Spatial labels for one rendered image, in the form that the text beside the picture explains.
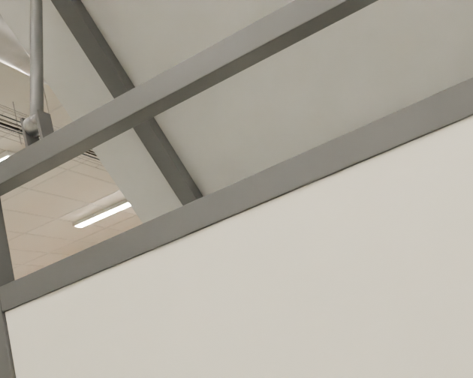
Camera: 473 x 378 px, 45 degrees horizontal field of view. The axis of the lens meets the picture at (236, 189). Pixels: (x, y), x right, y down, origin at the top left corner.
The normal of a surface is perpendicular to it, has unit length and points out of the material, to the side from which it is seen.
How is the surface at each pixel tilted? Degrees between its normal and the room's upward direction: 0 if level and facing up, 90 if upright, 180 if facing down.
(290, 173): 90
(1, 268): 90
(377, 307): 90
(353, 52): 128
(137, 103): 90
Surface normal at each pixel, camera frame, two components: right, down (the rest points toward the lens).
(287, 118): -0.16, 0.44
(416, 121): -0.43, -0.15
